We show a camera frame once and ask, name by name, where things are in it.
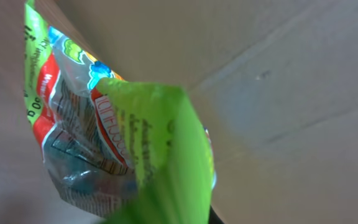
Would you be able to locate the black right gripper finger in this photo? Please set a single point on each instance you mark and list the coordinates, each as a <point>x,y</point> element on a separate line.
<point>213,217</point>

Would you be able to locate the green snack bag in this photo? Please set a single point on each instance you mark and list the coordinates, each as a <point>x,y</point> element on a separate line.
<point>128,152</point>

